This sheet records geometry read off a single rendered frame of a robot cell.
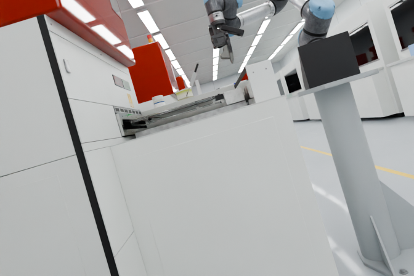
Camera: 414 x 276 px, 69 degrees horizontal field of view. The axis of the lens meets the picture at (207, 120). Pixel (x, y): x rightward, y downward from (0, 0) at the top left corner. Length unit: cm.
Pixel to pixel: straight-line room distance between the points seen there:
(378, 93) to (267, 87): 480
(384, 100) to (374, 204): 444
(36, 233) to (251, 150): 68
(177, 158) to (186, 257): 34
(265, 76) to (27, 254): 92
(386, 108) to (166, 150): 512
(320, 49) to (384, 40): 452
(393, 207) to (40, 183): 141
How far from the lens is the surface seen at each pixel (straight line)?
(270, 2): 188
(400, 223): 165
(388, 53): 591
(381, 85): 587
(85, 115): 98
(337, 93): 142
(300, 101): 992
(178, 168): 104
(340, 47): 145
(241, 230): 109
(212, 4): 156
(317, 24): 153
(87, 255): 96
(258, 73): 111
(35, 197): 98
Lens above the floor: 80
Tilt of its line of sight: 1 degrees up
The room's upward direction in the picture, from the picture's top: 16 degrees counter-clockwise
